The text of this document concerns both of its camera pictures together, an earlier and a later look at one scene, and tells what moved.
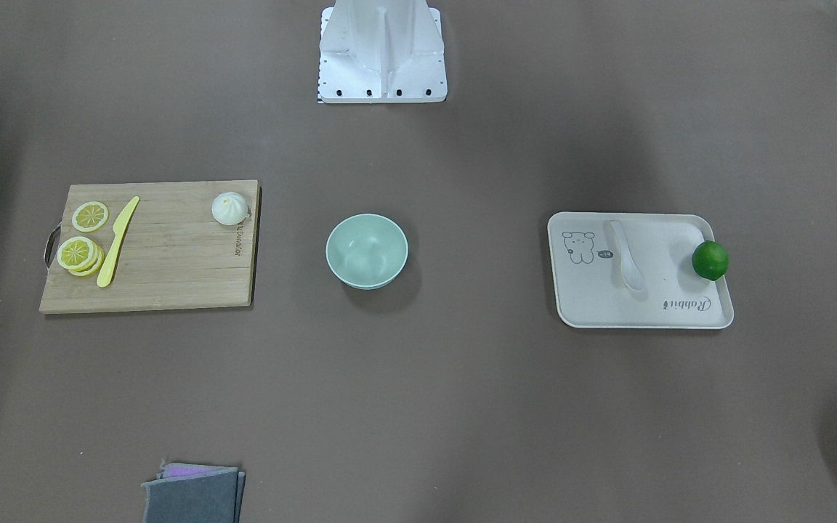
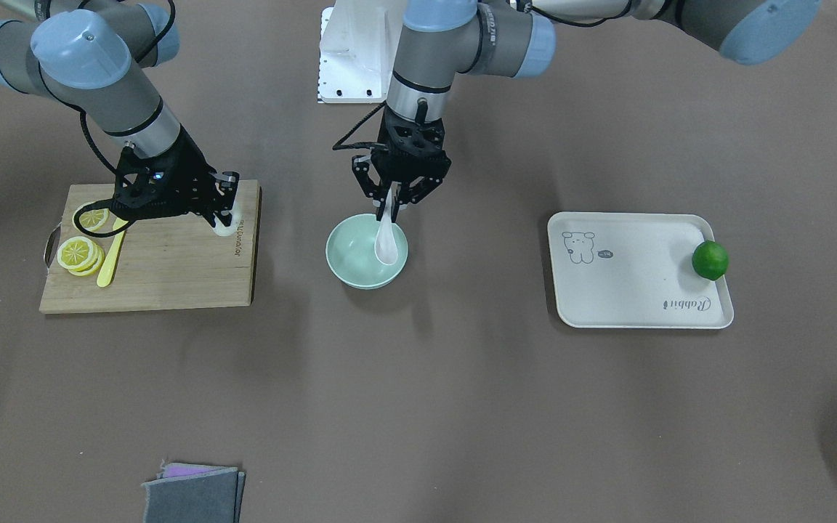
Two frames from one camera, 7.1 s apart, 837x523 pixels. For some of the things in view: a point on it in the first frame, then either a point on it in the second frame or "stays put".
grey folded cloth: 192,493 stays put
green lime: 710,259 stays put
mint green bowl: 367,251 stays put
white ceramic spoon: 631,272 to 386,245
